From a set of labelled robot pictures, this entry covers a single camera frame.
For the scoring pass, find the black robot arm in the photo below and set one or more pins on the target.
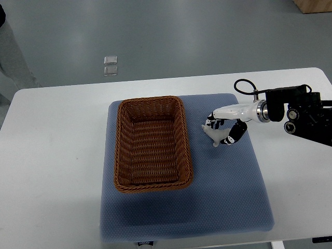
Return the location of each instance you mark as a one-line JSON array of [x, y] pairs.
[[308, 116]]

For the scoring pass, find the black mat label tag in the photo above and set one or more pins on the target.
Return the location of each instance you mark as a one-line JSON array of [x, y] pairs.
[[150, 243]]

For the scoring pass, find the blue textured mat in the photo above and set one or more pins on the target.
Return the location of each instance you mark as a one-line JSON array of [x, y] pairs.
[[227, 193]]

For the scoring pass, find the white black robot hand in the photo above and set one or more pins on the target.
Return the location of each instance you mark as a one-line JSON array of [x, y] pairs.
[[241, 114]]

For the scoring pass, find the upper metal floor plate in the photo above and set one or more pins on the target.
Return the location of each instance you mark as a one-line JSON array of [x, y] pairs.
[[109, 60]]

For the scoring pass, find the white bear figurine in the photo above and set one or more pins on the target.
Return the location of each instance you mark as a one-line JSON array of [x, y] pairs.
[[216, 135]]

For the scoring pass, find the brown wicker basket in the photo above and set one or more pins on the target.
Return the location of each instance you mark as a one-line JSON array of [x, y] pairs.
[[152, 151]]

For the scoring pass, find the black table control panel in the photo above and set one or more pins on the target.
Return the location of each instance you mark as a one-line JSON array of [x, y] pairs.
[[322, 239]]

